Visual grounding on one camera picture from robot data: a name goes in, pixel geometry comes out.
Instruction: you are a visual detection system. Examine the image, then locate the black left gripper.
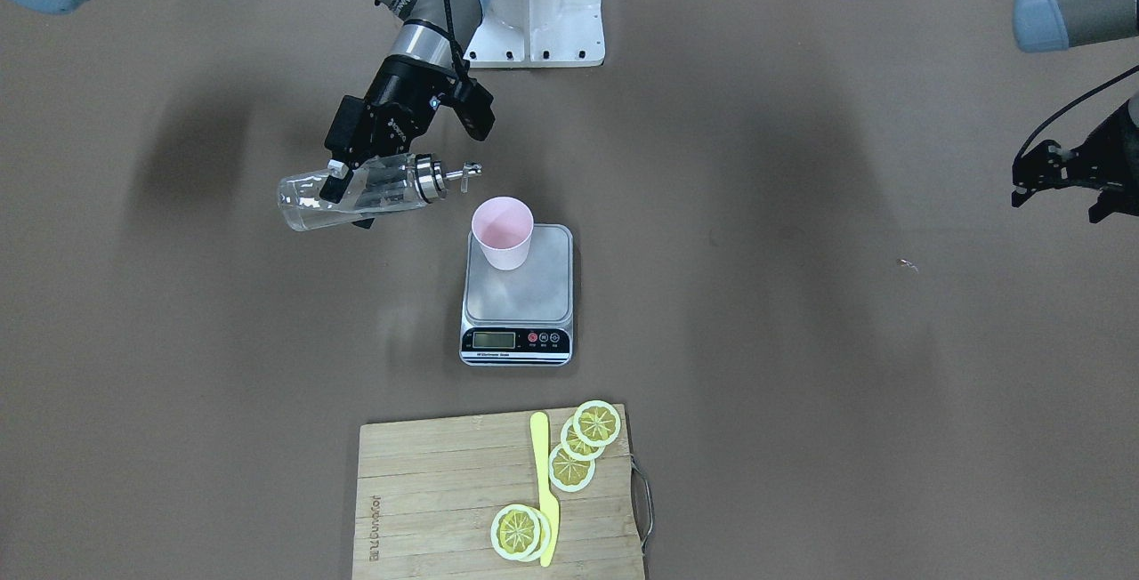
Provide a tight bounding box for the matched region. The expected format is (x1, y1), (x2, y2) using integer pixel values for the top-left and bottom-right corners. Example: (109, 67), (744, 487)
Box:
(1081, 96), (1139, 224)

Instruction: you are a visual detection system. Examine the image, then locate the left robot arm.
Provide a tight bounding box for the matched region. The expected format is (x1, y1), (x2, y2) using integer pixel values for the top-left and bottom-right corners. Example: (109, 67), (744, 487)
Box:
(1010, 0), (1138, 223)

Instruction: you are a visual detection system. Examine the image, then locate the lemon slice middle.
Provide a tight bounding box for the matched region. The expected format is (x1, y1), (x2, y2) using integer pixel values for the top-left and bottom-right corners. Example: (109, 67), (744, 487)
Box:
(559, 417), (606, 461)

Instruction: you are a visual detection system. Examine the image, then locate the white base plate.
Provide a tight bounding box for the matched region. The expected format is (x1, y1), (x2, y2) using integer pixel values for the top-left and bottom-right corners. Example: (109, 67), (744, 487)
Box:
(466, 0), (606, 70)

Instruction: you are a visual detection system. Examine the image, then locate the digital kitchen scale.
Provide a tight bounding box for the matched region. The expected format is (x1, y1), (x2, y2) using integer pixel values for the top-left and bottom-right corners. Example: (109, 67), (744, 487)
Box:
(459, 223), (574, 367)

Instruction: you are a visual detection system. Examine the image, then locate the pink plastic cup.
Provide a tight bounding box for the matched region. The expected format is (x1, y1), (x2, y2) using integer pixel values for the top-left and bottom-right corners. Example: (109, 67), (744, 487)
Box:
(472, 196), (536, 270)

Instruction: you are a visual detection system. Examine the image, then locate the bamboo cutting board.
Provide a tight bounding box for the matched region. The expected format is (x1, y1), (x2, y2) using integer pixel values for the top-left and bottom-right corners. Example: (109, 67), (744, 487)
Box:
(352, 403), (652, 579)

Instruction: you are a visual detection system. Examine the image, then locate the yellow plastic knife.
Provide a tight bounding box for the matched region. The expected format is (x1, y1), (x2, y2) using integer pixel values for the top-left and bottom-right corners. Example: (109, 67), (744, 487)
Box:
(528, 411), (562, 567)

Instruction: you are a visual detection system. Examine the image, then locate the glass sauce bottle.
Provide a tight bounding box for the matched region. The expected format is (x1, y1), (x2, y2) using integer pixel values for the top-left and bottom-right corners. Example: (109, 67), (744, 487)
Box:
(277, 154), (483, 231)

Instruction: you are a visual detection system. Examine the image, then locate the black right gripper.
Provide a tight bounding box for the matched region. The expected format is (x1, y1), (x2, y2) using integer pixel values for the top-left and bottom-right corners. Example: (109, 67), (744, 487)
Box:
(319, 54), (448, 204)

